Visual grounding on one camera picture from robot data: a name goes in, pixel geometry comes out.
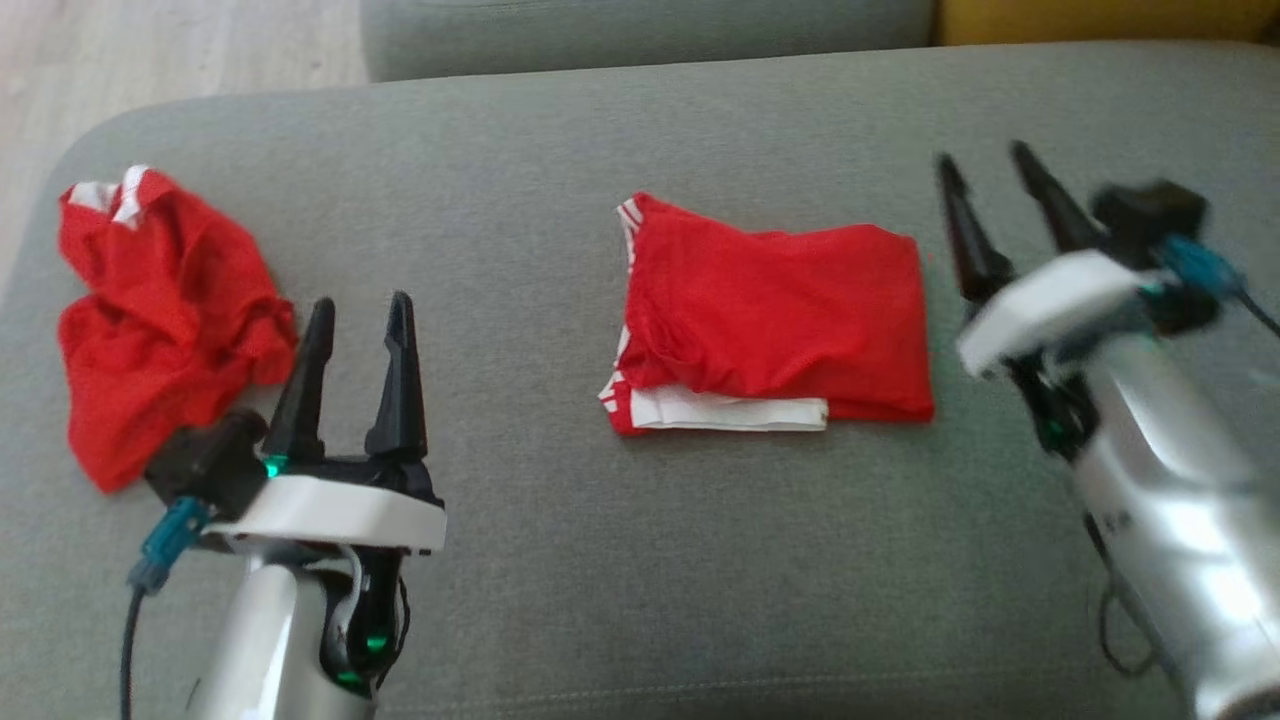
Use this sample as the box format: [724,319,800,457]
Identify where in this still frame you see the black camera cable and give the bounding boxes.
[119,584,148,720]
[1233,284,1280,339]

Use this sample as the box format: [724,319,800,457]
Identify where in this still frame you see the blue camera cable connector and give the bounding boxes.
[1158,234,1247,303]
[127,496,214,595]

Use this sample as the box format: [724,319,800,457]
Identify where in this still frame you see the red basketball shorts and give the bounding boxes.
[56,164,300,495]

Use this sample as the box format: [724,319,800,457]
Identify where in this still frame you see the blue left camera cable connector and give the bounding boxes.
[127,496,214,595]

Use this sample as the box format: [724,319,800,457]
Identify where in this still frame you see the black left camera cable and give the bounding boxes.
[119,584,148,720]

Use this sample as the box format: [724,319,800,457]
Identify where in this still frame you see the blue right camera cable connector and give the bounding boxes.
[1158,234,1247,303]

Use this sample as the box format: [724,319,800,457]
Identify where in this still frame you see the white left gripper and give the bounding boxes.
[204,290,449,557]

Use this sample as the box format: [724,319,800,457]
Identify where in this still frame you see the large grey sofa seat cushion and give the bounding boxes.
[0,40,1280,720]

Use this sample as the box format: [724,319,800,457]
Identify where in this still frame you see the black right camera cable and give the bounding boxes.
[1233,284,1280,339]

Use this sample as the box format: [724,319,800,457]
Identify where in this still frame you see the red white basketball jersey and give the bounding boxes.
[597,191,937,437]

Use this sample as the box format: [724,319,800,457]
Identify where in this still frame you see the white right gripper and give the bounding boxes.
[934,140,1169,381]

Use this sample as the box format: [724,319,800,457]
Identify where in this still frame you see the large yellow sofa back cushion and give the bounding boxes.
[934,0,1280,47]

